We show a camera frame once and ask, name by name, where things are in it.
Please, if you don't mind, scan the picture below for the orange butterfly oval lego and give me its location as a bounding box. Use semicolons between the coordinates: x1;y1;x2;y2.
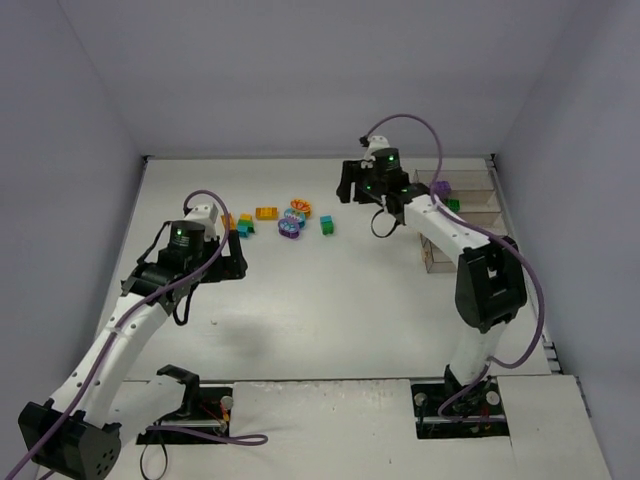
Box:
290;198;312;218

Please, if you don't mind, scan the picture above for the yellow flat lego brick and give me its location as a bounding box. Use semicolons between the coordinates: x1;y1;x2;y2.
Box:
255;206;279;221

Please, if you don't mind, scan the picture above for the clear yellow-lego bin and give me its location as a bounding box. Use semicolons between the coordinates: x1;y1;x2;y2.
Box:
418;233;462;274

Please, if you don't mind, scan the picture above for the green square lego brick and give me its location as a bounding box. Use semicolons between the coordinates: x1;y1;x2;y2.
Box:
321;222;334;235

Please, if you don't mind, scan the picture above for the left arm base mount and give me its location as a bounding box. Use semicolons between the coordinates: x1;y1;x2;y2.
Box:
152;364;233;437

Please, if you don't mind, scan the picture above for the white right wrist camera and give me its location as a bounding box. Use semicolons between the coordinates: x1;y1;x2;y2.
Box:
363;135;390;161

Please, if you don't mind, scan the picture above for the yellow long lego brick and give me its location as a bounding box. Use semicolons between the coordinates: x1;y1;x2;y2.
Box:
220;214;237;231

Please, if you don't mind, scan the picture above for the teal lotus frog oval lego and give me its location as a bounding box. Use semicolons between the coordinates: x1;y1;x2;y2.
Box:
283;208;306;229

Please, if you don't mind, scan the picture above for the purple butterfly curved lego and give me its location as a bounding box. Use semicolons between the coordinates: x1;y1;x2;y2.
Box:
431;181;452;199

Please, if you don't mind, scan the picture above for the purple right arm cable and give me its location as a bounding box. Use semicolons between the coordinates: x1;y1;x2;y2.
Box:
357;114;546;419

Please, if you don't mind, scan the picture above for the clear purple-lego bin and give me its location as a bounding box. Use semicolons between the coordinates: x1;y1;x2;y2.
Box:
413;169;495;192

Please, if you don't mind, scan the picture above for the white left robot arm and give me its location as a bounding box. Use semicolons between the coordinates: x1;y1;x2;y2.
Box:
18;200;247;479

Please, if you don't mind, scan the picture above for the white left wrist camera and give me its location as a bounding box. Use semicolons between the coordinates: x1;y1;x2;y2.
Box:
185;204;218;241

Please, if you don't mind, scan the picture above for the clear green-lego bin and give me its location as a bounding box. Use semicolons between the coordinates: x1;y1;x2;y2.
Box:
449;190;501;213

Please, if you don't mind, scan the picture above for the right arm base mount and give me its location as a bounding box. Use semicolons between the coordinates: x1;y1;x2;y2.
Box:
411;379;510;440

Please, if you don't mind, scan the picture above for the purple lotus oval lego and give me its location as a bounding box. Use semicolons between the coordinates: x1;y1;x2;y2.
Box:
277;218;300;239

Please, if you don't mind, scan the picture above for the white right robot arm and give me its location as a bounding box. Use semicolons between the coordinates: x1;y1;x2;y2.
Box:
336;147;527;394

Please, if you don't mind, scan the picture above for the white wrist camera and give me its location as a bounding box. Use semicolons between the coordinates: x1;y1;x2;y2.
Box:
363;135;390;161
185;204;218;241

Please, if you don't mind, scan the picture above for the green hollow square lego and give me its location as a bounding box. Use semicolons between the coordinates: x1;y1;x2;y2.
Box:
446;198;460;213

